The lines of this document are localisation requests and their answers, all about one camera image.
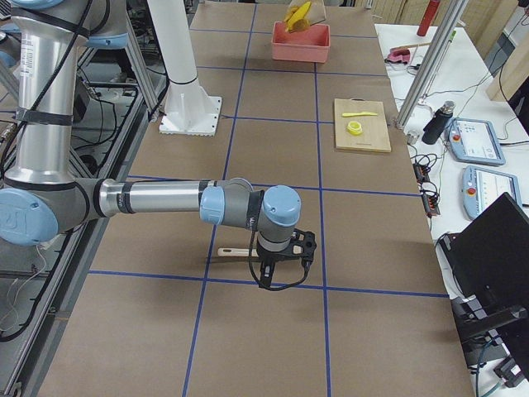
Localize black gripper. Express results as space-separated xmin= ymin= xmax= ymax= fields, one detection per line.
xmin=257 ymin=246 xmax=296 ymax=289

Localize beige hand brush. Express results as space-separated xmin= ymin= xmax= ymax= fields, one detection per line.
xmin=217 ymin=246 xmax=301 ymax=258

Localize yellow toy corn cob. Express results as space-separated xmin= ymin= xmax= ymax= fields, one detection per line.
xmin=283 ymin=0 xmax=312 ymax=23

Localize brown toy potato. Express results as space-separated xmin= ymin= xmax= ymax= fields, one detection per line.
xmin=287 ymin=18 xmax=311 ymax=32

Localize beige plastic dustpan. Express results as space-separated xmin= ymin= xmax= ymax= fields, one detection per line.
xmin=285 ymin=0 xmax=326 ymax=25

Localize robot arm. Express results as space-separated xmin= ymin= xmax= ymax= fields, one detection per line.
xmin=1 ymin=1 xmax=316 ymax=290

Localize pink plastic bin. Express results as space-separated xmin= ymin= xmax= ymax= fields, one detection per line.
xmin=271 ymin=22 xmax=331 ymax=64

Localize yellow lemon slices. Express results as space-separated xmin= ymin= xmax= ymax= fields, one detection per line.
xmin=346 ymin=121 xmax=363 ymax=136

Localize wooden cutting board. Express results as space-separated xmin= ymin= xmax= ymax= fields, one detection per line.
xmin=334 ymin=98 xmax=392 ymax=153

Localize black power strip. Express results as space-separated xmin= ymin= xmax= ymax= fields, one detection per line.
xmin=412 ymin=163 xmax=441 ymax=218

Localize yellow plastic knife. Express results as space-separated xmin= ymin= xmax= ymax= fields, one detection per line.
xmin=341 ymin=111 xmax=379 ymax=117

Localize black water bottle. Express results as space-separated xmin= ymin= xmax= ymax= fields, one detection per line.
xmin=422 ymin=101 xmax=455 ymax=145

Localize black monitor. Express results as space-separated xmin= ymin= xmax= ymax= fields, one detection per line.
xmin=440 ymin=193 xmax=528 ymax=376

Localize lower teach pendant tablet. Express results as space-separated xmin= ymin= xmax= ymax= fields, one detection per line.
xmin=462 ymin=165 xmax=522 ymax=220

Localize teach pendant tablet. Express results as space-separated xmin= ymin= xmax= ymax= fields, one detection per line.
xmin=446 ymin=117 xmax=506 ymax=166
xmin=462 ymin=165 xmax=522 ymax=220

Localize upper teach pendant tablet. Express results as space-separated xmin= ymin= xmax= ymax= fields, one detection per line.
xmin=446 ymin=117 xmax=506 ymax=166

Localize pink cloth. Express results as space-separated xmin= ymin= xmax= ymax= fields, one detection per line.
xmin=384 ymin=48 xmax=411 ymax=65

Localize red bottle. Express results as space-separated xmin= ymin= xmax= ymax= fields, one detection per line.
xmin=417 ymin=0 xmax=441 ymax=37

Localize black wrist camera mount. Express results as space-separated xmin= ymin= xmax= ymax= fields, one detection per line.
xmin=291 ymin=229 xmax=317 ymax=268

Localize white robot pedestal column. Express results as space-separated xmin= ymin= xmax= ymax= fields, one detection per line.
xmin=148 ymin=0 xmax=222 ymax=136

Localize aluminium frame post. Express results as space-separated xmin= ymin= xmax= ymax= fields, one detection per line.
xmin=395 ymin=0 xmax=469 ymax=130

